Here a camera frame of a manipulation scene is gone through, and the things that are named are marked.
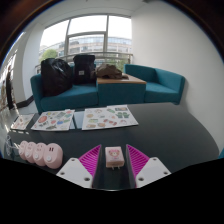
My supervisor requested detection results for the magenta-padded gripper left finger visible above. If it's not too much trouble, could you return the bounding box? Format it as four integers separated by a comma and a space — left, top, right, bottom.
55, 143, 103, 190

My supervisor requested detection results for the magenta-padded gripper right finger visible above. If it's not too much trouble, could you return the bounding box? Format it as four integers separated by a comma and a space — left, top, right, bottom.
125, 143, 172, 189

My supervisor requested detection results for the pink charger block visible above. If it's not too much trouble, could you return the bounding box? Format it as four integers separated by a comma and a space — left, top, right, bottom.
104, 145, 126, 171

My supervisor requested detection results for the pink power strip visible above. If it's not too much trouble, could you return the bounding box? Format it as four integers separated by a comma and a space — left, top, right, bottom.
17, 139, 64, 170

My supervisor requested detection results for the blue-grey paper sheet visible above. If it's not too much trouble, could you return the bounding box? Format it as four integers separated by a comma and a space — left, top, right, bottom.
70, 110, 86, 131

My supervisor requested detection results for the colourful sticker sheet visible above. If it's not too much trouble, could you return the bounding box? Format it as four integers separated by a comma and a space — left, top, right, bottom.
30, 108, 76, 132

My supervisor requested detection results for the large sticker sheet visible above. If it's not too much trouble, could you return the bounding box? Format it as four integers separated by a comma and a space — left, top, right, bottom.
81, 104, 140, 131

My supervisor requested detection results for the small sticker sheet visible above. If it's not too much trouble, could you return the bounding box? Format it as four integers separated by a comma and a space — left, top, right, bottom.
10, 113, 36, 131

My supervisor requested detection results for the teal sofa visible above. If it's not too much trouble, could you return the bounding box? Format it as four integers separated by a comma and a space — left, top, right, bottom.
29, 63, 187, 115

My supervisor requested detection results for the black plastic bag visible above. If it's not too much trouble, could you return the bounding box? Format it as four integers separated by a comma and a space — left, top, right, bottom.
40, 57, 74, 98

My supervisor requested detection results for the wooden sofa table top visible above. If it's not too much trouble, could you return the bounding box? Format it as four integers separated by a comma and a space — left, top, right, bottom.
95, 73, 148, 86

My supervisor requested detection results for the black backpack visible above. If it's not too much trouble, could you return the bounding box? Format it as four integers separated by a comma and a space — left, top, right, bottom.
72, 54, 97, 86

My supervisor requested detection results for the brown jacket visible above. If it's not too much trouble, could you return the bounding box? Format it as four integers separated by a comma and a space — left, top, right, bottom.
94, 63, 130, 81

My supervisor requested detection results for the person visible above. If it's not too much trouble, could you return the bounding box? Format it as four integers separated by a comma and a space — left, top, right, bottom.
4, 64, 16, 111

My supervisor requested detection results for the metal window railing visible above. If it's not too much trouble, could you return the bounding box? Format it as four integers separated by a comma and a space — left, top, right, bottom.
34, 51, 135, 74

